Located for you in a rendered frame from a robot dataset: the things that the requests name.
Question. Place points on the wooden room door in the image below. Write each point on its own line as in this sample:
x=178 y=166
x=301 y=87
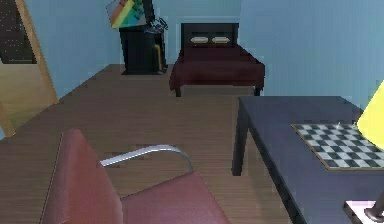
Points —
x=20 y=76

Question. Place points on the dark red bed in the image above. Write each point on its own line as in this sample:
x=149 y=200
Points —
x=216 y=68

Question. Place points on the dark blue table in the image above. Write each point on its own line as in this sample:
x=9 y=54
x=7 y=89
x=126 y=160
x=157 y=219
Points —
x=300 y=186

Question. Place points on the white flat object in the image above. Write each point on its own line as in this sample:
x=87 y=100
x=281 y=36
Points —
x=356 y=208

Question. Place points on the colourful striped box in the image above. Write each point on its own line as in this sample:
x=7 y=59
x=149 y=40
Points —
x=128 y=13

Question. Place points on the red armchair with metal armrest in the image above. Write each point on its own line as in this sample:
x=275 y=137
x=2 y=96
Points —
x=83 y=193

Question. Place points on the black and white chessboard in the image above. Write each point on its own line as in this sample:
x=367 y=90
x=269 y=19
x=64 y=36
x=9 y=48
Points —
x=340 y=146

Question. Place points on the black cabinet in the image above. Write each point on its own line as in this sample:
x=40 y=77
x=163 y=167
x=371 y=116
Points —
x=140 y=50

